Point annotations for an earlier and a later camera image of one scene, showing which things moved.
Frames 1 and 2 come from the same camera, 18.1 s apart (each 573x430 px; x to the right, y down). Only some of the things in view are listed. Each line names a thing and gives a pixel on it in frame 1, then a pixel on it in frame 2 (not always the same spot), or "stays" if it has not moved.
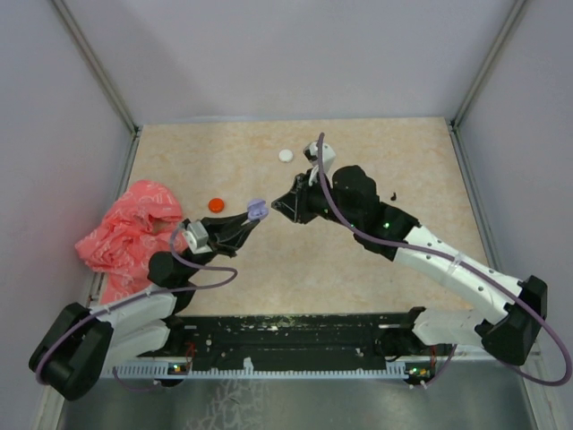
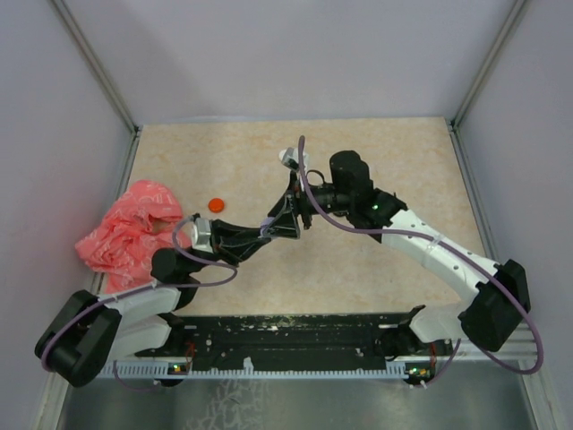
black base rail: [348, 337] stays
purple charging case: [257, 210] → [267, 221]
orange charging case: [216, 205] stays
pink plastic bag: [141, 222] stays
